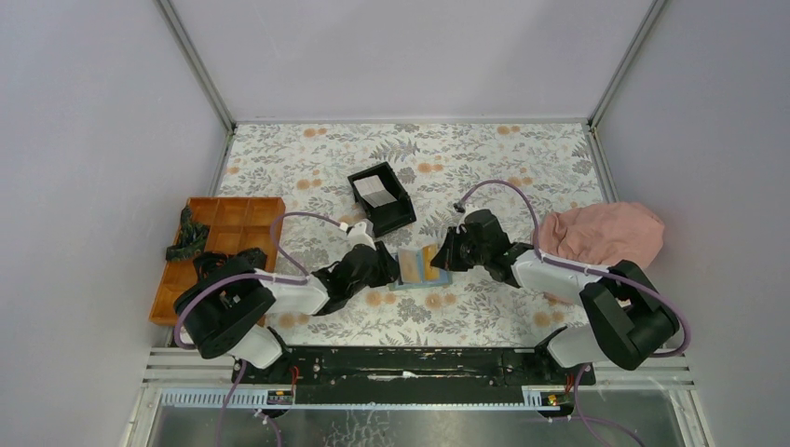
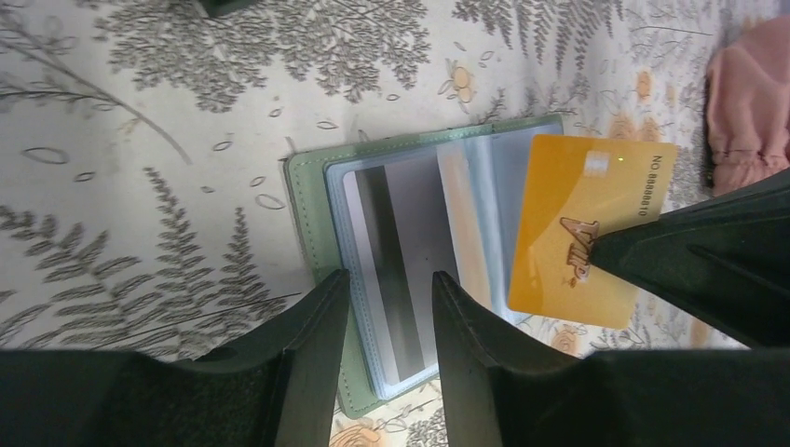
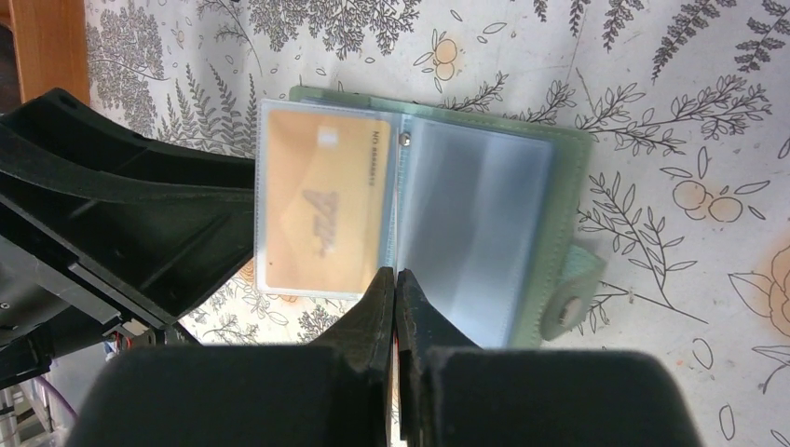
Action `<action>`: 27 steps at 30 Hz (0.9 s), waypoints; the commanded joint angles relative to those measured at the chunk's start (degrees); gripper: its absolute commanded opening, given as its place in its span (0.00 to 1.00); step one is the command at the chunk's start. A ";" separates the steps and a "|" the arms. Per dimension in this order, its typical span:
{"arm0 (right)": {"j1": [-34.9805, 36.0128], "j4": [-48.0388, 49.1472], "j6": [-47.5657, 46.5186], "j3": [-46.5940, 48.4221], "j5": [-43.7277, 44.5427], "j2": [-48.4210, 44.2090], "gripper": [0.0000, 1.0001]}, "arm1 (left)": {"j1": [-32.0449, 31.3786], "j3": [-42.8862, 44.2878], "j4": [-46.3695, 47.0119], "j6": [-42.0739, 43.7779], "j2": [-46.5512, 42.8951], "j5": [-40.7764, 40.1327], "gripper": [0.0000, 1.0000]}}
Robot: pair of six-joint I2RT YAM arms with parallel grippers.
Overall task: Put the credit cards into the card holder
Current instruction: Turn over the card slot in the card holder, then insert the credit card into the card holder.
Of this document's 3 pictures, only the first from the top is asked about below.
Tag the pink cloth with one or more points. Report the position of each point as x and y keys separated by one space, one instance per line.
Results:
x=604 y=234

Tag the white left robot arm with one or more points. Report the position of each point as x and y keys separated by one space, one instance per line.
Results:
x=220 y=314

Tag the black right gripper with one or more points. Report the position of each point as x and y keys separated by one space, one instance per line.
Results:
x=446 y=258

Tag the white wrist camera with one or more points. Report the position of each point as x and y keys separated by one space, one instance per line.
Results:
x=360 y=234
x=464 y=211

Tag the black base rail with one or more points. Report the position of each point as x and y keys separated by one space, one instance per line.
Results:
x=349 y=375

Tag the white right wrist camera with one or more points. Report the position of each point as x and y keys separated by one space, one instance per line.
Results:
x=464 y=211

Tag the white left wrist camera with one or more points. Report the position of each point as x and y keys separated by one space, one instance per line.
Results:
x=360 y=234

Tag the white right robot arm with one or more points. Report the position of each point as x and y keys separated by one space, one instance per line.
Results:
x=627 y=322

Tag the gold credit card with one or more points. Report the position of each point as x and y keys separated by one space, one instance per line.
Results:
x=410 y=266
x=431 y=273

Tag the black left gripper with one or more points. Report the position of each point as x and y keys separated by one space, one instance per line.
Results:
x=387 y=267

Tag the orange compartment tray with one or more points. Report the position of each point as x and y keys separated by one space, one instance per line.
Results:
x=235 y=224

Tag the black card box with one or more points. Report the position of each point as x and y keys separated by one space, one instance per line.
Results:
x=391 y=217

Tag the stack of white cards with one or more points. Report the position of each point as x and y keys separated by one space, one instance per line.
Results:
x=373 y=191

